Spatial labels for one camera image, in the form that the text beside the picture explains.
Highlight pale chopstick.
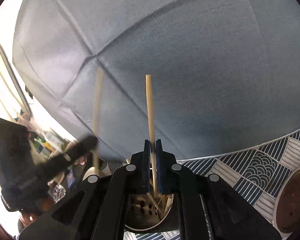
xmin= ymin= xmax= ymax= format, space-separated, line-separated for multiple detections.
xmin=147 ymin=192 xmax=164 ymax=215
xmin=145 ymin=74 xmax=158 ymax=198

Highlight bamboo chopstick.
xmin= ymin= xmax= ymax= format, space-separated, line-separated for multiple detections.
xmin=164 ymin=194 xmax=173 ymax=216
xmin=93 ymin=67 xmax=104 ymax=177

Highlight person's left hand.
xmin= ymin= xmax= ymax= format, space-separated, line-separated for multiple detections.
xmin=19 ymin=197 xmax=55 ymax=227

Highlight crumpled foil wrapper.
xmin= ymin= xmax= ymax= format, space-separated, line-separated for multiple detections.
xmin=50 ymin=185 xmax=66 ymax=203

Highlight black cylindrical utensil holder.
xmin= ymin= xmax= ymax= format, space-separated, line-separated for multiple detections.
xmin=125 ymin=194 xmax=179 ymax=233

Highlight beige ceramic mug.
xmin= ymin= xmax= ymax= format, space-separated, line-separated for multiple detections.
xmin=82 ymin=166 xmax=106 ymax=180

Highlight blue patterned tablecloth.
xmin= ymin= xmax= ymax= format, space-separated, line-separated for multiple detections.
xmin=99 ymin=123 xmax=300 ymax=240

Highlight grey-blue backdrop cloth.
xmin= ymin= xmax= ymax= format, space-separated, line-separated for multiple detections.
xmin=13 ymin=0 xmax=300 ymax=159

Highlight steel sauce bowl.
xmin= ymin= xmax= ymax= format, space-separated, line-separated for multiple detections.
xmin=273 ymin=166 xmax=300 ymax=238

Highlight oval wall mirror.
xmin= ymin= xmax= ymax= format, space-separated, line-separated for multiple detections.
xmin=0 ymin=44 xmax=32 ymax=122

